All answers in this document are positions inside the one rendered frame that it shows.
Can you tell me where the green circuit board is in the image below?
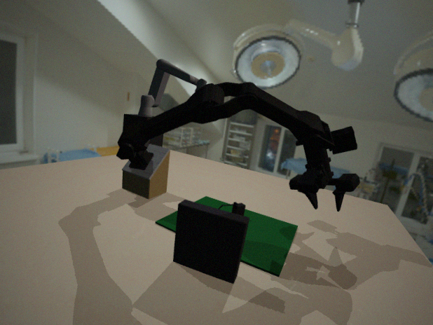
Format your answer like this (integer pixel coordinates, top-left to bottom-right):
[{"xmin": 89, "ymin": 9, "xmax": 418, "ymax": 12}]
[{"xmin": 156, "ymin": 196, "xmax": 298, "ymax": 277}]

